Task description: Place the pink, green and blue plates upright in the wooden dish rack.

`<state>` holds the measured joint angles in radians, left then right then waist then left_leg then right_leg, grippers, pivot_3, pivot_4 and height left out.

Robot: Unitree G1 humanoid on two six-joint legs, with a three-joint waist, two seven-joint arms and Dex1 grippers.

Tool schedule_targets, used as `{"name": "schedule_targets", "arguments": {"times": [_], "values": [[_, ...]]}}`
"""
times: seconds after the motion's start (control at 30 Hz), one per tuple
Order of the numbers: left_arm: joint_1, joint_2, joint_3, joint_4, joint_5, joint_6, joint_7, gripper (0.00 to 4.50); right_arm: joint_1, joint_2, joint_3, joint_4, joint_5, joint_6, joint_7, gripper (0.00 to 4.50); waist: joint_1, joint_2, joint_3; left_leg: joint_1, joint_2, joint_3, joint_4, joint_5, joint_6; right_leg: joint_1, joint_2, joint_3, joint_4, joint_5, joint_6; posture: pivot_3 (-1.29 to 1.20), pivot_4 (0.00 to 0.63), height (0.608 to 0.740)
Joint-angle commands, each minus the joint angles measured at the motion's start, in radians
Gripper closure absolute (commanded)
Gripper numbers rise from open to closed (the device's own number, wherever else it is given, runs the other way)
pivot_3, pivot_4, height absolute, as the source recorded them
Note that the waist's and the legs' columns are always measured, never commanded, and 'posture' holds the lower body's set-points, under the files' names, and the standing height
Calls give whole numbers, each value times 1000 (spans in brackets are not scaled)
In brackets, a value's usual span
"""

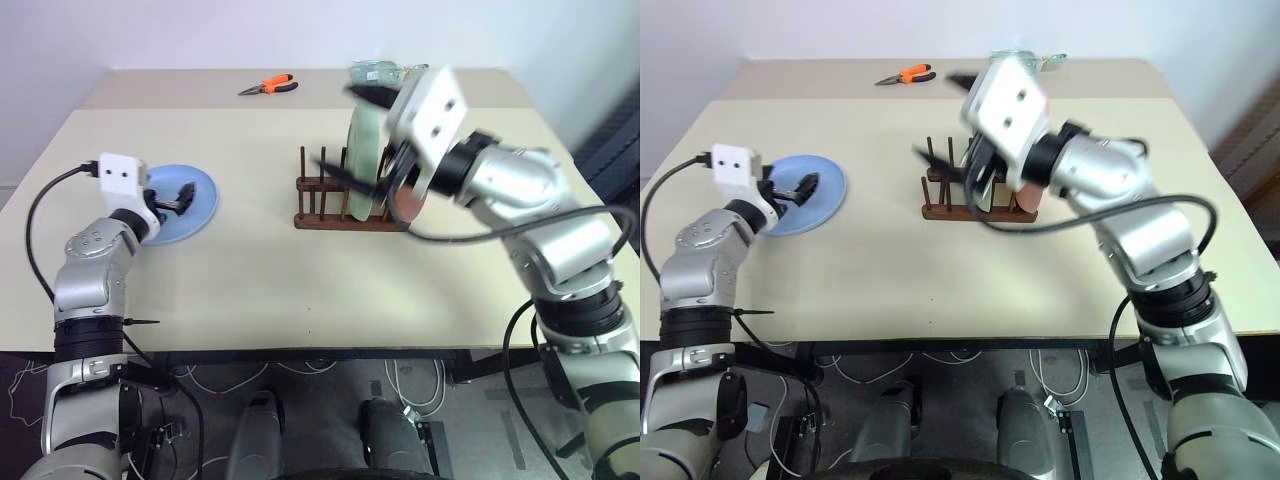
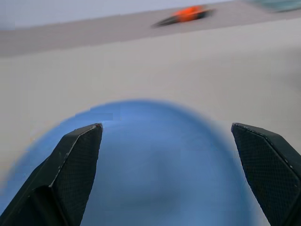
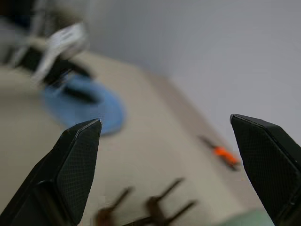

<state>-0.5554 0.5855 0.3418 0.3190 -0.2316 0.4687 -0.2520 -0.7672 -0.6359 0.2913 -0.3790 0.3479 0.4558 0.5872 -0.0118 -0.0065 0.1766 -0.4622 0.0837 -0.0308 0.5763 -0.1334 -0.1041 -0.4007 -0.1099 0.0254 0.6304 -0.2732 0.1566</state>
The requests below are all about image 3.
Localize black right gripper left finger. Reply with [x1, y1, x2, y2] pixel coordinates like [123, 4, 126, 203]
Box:
[0, 118, 103, 226]

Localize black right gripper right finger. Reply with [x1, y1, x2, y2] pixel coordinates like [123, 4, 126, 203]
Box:
[230, 113, 301, 226]

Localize orange and black tool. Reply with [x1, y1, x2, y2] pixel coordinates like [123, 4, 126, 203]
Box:
[198, 135, 241, 172]

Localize green plate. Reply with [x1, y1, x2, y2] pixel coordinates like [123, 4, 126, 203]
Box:
[220, 208, 275, 226]

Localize dark brown utensils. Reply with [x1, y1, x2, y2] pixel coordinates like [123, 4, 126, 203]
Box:
[95, 178, 198, 226]

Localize blue plate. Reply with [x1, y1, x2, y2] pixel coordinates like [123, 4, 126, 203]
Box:
[40, 75, 127, 137]

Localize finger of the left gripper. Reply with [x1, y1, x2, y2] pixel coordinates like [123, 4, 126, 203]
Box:
[67, 61, 96, 79]
[63, 85, 101, 104]

